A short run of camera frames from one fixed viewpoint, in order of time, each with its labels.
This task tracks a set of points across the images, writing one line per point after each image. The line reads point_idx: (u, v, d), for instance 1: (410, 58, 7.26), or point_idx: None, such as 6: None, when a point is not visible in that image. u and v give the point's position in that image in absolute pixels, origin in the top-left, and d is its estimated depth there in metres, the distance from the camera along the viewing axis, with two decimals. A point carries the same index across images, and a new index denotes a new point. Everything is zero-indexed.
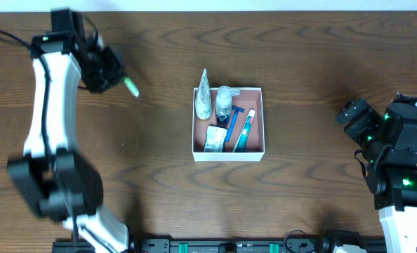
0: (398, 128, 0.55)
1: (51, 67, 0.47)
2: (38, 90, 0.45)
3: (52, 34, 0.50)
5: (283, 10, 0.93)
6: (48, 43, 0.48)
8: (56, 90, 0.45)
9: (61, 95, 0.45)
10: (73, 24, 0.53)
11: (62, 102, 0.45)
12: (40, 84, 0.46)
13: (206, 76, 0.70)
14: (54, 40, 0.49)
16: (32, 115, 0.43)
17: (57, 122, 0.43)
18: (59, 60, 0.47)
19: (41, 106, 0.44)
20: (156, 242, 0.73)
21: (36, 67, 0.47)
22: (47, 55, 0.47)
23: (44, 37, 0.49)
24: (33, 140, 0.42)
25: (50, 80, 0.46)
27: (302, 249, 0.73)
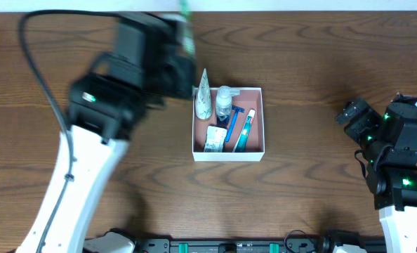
0: (398, 128, 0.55)
1: (76, 159, 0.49)
2: (58, 178, 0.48)
3: (102, 90, 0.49)
5: (283, 10, 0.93)
6: (95, 108, 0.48)
8: (72, 192, 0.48)
9: (77, 197, 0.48)
10: (136, 76, 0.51)
11: (71, 213, 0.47)
12: (62, 171, 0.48)
13: (206, 77, 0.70)
14: (102, 99, 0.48)
16: (46, 204, 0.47)
17: (60, 235, 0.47)
18: (91, 145, 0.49)
19: (50, 208, 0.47)
20: (156, 242, 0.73)
21: (62, 148, 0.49)
22: (77, 131, 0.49)
23: (90, 95, 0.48)
24: (38, 232, 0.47)
25: (71, 176, 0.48)
27: (302, 249, 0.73)
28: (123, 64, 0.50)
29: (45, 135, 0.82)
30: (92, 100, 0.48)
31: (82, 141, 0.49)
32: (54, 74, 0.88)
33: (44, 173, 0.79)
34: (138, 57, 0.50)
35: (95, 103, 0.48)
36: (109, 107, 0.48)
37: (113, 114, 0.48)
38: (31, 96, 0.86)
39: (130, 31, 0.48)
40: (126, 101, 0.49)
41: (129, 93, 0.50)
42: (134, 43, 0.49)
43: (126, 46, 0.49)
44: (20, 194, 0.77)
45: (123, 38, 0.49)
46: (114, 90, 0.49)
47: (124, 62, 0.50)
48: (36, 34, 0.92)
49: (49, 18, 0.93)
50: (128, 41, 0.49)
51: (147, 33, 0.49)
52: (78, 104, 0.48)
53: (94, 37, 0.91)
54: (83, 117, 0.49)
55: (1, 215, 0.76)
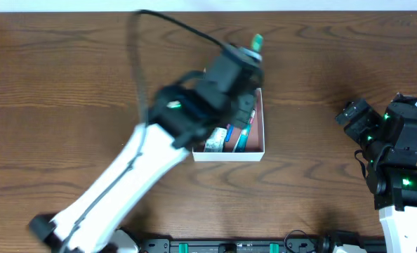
0: (398, 128, 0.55)
1: (143, 152, 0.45)
2: (120, 164, 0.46)
3: (187, 100, 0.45)
5: (284, 10, 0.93)
6: (174, 117, 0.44)
8: (126, 184, 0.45)
9: (127, 191, 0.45)
10: (220, 100, 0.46)
11: (118, 203, 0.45)
12: (124, 158, 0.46)
13: None
14: (184, 111, 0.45)
16: (100, 181, 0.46)
17: (102, 219, 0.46)
18: (161, 147, 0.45)
19: (100, 188, 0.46)
20: (156, 242, 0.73)
21: (137, 135, 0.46)
22: (156, 130, 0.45)
23: (176, 102, 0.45)
24: (82, 203, 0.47)
25: (131, 166, 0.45)
27: (302, 249, 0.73)
28: (213, 84, 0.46)
29: (45, 135, 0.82)
30: (175, 108, 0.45)
31: (154, 141, 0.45)
32: (54, 74, 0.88)
33: (44, 173, 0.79)
34: (232, 83, 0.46)
35: (176, 112, 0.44)
36: (189, 121, 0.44)
37: (187, 126, 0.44)
38: (31, 96, 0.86)
39: (231, 61, 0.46)
40: (206, 117, 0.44)
41: (211, 114, 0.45)
42: (229, 74, 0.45)
43: (223, 68, 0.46)
44: (20, 194, 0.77)
45: (222, 60, 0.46)
46: (199, 105, 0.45)
47: (213, 83, 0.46)
48: (36, 34, 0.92)
49: (48, 18, 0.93)
50: (224, 68, 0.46)
51: (250, 64, 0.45)
52: (162, 110, 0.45)
53: (94, 37, 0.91)
54: (162, 121, 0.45)
55: (1, 214, 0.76)
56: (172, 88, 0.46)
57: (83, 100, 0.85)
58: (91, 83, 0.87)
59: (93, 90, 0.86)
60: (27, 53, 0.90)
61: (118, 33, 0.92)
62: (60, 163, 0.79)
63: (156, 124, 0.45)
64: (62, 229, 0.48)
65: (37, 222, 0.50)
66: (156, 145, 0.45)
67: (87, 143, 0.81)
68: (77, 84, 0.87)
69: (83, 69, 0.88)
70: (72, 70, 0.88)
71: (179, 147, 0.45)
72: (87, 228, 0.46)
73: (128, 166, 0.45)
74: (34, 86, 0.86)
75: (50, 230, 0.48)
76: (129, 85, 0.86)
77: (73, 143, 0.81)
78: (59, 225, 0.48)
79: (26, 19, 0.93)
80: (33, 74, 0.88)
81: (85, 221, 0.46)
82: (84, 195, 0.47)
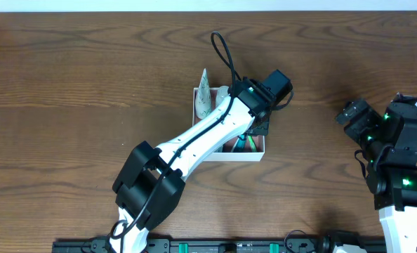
0: (398, 128, 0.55)
1: (231, 113, 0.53)
2: (212, 117, 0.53)
3: (258, 87, 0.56)
5: (284, 10, 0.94)
6: (247, 96, 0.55)
8: (215, 133, 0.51)
9: (215, 139, 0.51)
10: (276, 93, 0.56)
11: (206, 147, 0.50)
12: (215, 115, 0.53)
13: (206, 77, 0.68)
14: (255, 95, 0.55)
16: (193, 129, 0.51)
17: (191, 159, 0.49)
18: (242, 112, 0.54)
19: (194, 133, 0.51)
20: (156, 242, 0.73)
21: (223, 102, 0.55)
22: (239, 101, 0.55)
23: (250, 88, 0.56)
24: (171, 145, 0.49)
25: (222, 121, 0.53)
27: (302, 249, 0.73)
28: (270, 86, 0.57)
29: (45, 135, 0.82)
30: (250, 91, 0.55)
31: (241, 105, 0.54)
32: (54, 74, 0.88)
33: (44, 173, 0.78)
34: (280, 89, 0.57)
35: (250, 94, 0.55)
36: (257, 102, 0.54)
37: (259, 105, 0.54)
38: (31, 96, 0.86)
39: (281, 76, 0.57)
40: (268, 104, 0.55)
41: (272, 100, 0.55)
42: (280, 83, 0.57)
43: (276, 79, 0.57)
44: (20, 194, 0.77)
45: (274, 75, 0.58)
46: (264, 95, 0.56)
47: (270, 85, 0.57)
48: (36, 34, 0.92)
49: (48, 18, 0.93)
50: (276, 79, 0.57)
51: (288, 79, 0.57)
52: (241, 90, 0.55)
53: (93, 37, 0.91)
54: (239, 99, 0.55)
55: (2, 215, 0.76)
56: (248, 79, 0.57)
57: (84, 100, 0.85)
58: (91, 83, 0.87)
59: (93, 90, 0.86)
60: (27, 53, 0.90)
61: (118, 32, 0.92)
62: (60, 163, 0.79)
63: (237, 98, 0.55)
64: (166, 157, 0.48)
65: (143, 147, 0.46)
66: (243, 110, 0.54)
67: (87, 143, 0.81)
68: (77, 84, 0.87)
69: (83, 69, 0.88)
70: (72, 70, 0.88)
71: (253, 117, 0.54)
72: (175, 164, 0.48)
73: (221, 118, 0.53)
74: (34, 86, 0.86)
75: (154, 156, 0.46)
76: (129, 85, 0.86)
77: (73, 143, 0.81)
78: (161, 154, 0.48)
79: (26, 19, 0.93)
80: (33, 74, 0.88)
81: (175, 161, 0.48)
82: (176, 139, 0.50)
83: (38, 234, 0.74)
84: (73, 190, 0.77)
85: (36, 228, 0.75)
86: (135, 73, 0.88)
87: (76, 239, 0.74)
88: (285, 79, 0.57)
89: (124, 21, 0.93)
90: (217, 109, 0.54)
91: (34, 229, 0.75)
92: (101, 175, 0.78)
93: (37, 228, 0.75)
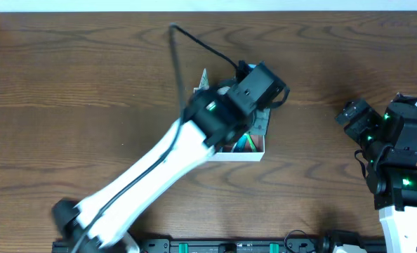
0: (398, 128, 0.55)
1: (177, 146, 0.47)
2: (151, 157, 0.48)
3: (222, 103, 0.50)
5: (284, 10, 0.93)
6: (207, 117, 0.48)
8: (153, 177, 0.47)
9: (152, 185, 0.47)
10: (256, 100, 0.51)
11: (139, 197, 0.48)
12: (158, 151, 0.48)
13: (206, 76, 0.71)
14: (219, 113, 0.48)
16: (125, 177, 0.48)
17: (118, 213, 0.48)
18: (194, 141, 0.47)
19: (125, 183, 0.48)
20: (156, 242, 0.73)
21: (172, 129, 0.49)
22: (191, 126, 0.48)
23: (211, 105, 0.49)
24: (94, 202, 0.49)
25: (163, 159, 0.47)
27: (302, 249, 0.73)
28: (246, 90, 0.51)
29: (45, 135, 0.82)
30: (210, 109, 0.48)
31: (192, 131, 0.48)
32: (54, 74, 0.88)
33: (44, 173, 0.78)
34: (261, 95, 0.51)
35: (212, 114, 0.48)
36: (220, 123, 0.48)
37: (222, 127, 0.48)
38: (32, 96, 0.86)
39: (264, 77, 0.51)
40: (236, 122, 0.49)
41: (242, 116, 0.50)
42: (262, 86, 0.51)
43: (257, 81, 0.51)
44: (20, 193, 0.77)
45: (255, 75, 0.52)
46: (230, 112, 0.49)
47: (248, 89, 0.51)
48: (35, 34, 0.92)
49: (48, 18, 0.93)
50: (257, 80, 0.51)
51: (272, 79, 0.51)
52: (199, 109, 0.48)
53: (94, 37, 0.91)
54: (196, 120, 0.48)
55: (2, 215, 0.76)
56: (210, 93, 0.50)
57: (84, 100, 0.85)
58: (91, 83, 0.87)
59: (93, 90, 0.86)
60: (27, 53, 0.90)
61: (118, 33, 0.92)
62: (60, 164, 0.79)
63: (192, 121, 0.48)
64: (85, 216, 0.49)
65: (62, 206, 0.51)
66: (196, 135, 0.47)
67: (87, 143, 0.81)
68: (77, 84, 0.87)
69: (83, 69, 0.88)
70: (72, 70, 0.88)
71: (210, 146, 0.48)
72: (102, 221, 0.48)
73: (162, 157, 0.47)
74: (34, 86, 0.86)
75: (73, 216, 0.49)
76: (129, 85, 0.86)
77: (73, 143, 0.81)
78: (83, 212, 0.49)
79: (26, 19, 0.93)
80: (33, 74, 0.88)
81: (100, 218, 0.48)
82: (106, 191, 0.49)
83: (38, 234, 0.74)
84: (73, 190, 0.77)
85: (36, 228, 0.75)
86: (135, 74, 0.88)
87: None
88: (267, 82, 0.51)
89: (124, 21, 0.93)
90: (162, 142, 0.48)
91: (34, 229, 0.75)
92: (101, 176, 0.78)
93: (37, 228, 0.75)
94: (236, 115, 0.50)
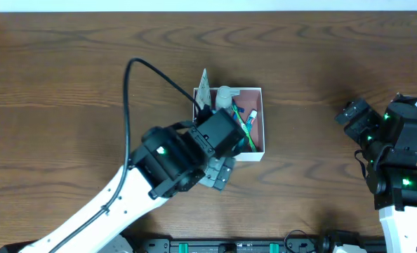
0: (398, 128, 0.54)
1: (120, 195, 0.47)
2: (97, 205, 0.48)
3: (175, 147, 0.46)
5: (284, 10, 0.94)
6: (156, 162, 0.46)
8: (95, 228, 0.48)
9: (97, 235, 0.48)
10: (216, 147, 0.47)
11: (84, 245, 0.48)
12: (102, 199, 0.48)
13: (206, 76, 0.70)
14: (170, 158, 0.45)
16: (71, 223, 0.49)
17: None
18: (138, 192, 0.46)
19: (71, 230, 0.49)
20: (156, 242, 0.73)
21: (117, 176, 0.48)
22: (138, 172, 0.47)
23: (161, 148, 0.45)
24: (41, 246, 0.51)
25: (106, 209, 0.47)
27: (302, 249, 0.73)
28: (205, 134, 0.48)
29: (45, 135, 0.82)
30: (161, 154, 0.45)
31: (135, 180, 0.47)
32: (54, 73, 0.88)
33: (44, 173, 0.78)
34: (221, 141, 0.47)
35: (163, 159, 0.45)
36: (170, 171, 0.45)
37: (171, 175, 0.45)
38: (31, 96, 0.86)
39: (224, 122, 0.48)
40: (189, 168, 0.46)
41: (194, 164, 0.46)
42: (222, 133, 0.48)
43: (217, 127, 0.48)
44: (20, 193, 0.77)
45: (217, 119, 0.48)
46: (184, 157, 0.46)
47: (206, 133, 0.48)
48: (35, 34, 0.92)
49: (48, 18, 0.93)
50: (220, 124, 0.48)
51: (234, 128, 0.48)
52: (149, 153, 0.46)
53: (93, 37, 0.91)
54: (147, 164, 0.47)
55: (2, 214, 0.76)
56: (166, 134, 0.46)
57: (84, 100, 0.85)
58: (91, 83, 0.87)
59: (93, 90, 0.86)
60: (27, 53, 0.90)
61: (118, 32, 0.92)
62: (60, 163, 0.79)
63: (137, 168, 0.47)
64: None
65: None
66: (141, 185, 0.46)
67: (87, 143, 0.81)
68: (76, 84, 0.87)
69: (83, 69, 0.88)
70: (72, 71, 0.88)
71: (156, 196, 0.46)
72: None
73: (104, 207, 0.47)
74: (34, 86, 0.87)
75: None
76: (129, 85, 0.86)
77: (73, 143, 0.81)
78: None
79: (26, 19, 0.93)
80: (33, 74, 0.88)
81: None
82: (53, 235, 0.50)
83: (38, 234, 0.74)
84: (73, 190, 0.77)
85: (36, 228, 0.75)
86: (135, 74, 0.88)
87: None
88: (228, 130, 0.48)
89: (124, 21, 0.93)
90: (107, 190, 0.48)
91: (34, 229, 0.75)
92: (101, 176, 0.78)
93: (36, 228, 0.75)
94: (191, 160, 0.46)
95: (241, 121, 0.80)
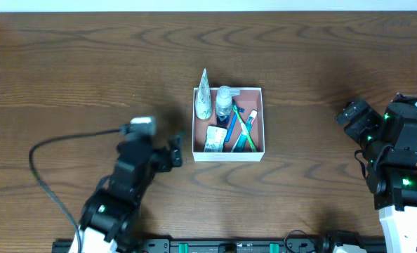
0: (398, 128, 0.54)
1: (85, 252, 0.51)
2: None
3: (110, 201, 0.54)
5: (284, 10, 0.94)
6: (100, 219, 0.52)
8: None
9: None
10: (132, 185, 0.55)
11: None
12: None
13: (206, 77, 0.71)
14: (107, 213, 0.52)
16: None
17: None
18: (97, 244, 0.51)
19: None
20: (156, 242, 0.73)
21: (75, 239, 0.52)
22: (90, 230, 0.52)
23: (101, 207, 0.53)
24: None
25: None
27: (302, 249, 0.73)
28: (119, 181, 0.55)
29: (45, 135, 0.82)
30: (101, 211, 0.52)
31: (92, 235, 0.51)
32: (54, 73, 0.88)
33: (44, 173, 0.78)
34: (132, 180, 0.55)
35: (102, 215, 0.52)
36: (112, 220, 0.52)
37: (112, 225, 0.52)
38: (31, 96, 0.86)
39: (126, 169, 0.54)
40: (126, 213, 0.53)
41: (128, 208, 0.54)
42: (128, 176, 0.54)
43: (123, 173, 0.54)
44: (20, 193, 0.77)
45: (118, 169, 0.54)
46: (119, 202, 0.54)
47: (119, 181, 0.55)
48: (36, 34, 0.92)
49: (48, 18, 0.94)
50: (122, 172, 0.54)
51: (136, 164, 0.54)
52: (91, 215, 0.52)
53: (93, 37, 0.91)
54: (93, 225, 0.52)
55: (2, 214, 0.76)
56: (100, 197, 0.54)
57: (83, 100, 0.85)
58: (91, 83, 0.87)
59: (93, 90, 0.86)
60: (27, 53, 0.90)
61: (118, 32, 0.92)
62: (60, 163, 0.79)
63: (89, 227, 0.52)
64: None
65: None
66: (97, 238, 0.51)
67: (87, 143, 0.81)
68: (76, 85, 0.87)
69: (83, 69, 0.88)
70: (72, 71, 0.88)
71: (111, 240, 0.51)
72: None
73: None
74: (34, 86, 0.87)
75: None
76: (130, 85, 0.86)
77: (73, 143, 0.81)
78: None
79: (26, 20, 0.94)
80: (33, 74, 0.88)
81: None
82: None
83: (38, 234, 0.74)
84: (73, 190, 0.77)
85: (36, 228, 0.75)
86: (135, 74, 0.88)
87: None
88: (128, 172, 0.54)
89: (124, 21, 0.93)
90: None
91: (34, 229, 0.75)
92: (101, 176, 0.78)
93: (37, 228, 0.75)
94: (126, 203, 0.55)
95: (241, 121, 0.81)
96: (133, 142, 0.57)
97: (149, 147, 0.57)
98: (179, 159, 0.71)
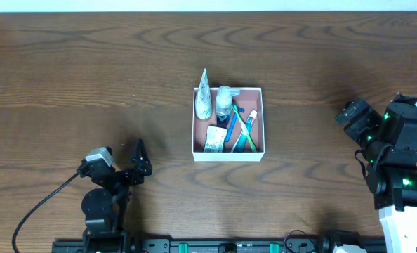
0: (397, 128, 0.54)
1: None
2: None
3: (103, 246, 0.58)
5: (284, 10, 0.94)
6: None
8: None
9: None
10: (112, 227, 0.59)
11: None
12: None
13: (206, 77, 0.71)
14: None
16: None
17: None
18: None
19: None
20: (156, 242, 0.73)
21: None
22: None
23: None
24: None
25: None
27: (302, 249, 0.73)
28: (98, 231, 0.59)
29: (45, 135, 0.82)
30: None
31: None
32: (54, 74, 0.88)
33: (44, 173, 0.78)
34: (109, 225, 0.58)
35: None
36: None
37: None
38: (31, 96, 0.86)
39: (97, 223, 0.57)
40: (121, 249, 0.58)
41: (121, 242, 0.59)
42: (102, 226, 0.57)
43: (95, 227, 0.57)
44: (20, 193, 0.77)
45: (90, 226, 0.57)
46: (109, 243, 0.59)
47: (97, 231, 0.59)
48: (36, 34, 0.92)
49: (48, 18, 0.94)
50: (96, 225, 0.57)
51: (102, 217, 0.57)
52: None
53: (93, 37, 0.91)
54: None
55: (1, 214, 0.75)
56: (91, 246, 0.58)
57: (83, 100, 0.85)
58: (91, 83, 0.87)
59: (93, 90, 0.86)
60: (28, 53, 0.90)
61: (118, 32, 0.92)
62: (60, 163, 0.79)
63: None
64: None
65: None
66: None
67: (87, 143, 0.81)
68: (76, 85, 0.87)
69: (83, 69, 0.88)
70: (72, 71, 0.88)
71: None
72: None
73: None
74: (34, 85, 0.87)
75: None
76: (129, 85, 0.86)
77: (73, 143, 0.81)
78: None
79: (27, 20, 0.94)
80: (33, 74, 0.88)
81: None
82: None
83: (39, 234, 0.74)
84: (72, 189, 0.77)
85: (36, 228, 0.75)
86: (135, 74, 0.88)
87: (76, 239, 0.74)
88: (100, 224, 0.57)
89: (124, 22, 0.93)
90: None
91: (34, 229, 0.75)
92: None
93: (37, 228, 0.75)
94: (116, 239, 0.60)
95: (241, 121, 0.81)
96: (91, 195, 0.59)
97: (108, 193, 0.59)
98: (147, 170, 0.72)
